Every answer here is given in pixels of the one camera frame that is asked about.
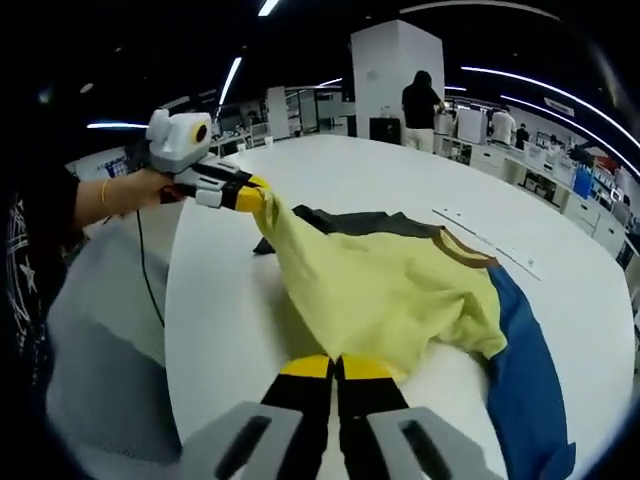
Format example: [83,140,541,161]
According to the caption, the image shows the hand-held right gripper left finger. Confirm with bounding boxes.
[177,355,335,480]

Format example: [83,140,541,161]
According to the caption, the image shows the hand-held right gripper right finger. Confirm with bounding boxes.
[335,352,504,480]

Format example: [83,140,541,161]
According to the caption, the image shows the yellow blue grey garment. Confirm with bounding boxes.
[251,188,577,480]

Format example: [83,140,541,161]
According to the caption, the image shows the person's left hand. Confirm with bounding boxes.
[125,167,187,210]

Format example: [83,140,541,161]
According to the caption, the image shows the straight ceiling light bar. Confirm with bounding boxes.
[217,55,244,107]

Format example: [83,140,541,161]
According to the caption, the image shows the black office chair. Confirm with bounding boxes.
[369,116,403,146]

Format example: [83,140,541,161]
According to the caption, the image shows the person's grey trousers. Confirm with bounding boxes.
[45,228,182,469]

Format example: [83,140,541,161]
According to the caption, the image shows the wide white square pillar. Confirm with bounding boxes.
[349,19,446,142]

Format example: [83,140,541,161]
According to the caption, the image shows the white cabinet row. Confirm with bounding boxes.
[447,134,632,254]

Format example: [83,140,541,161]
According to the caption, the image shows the blue storage box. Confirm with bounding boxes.
[573,166,594,201]

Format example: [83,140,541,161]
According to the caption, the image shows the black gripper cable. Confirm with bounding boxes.
[134,208,167,327]

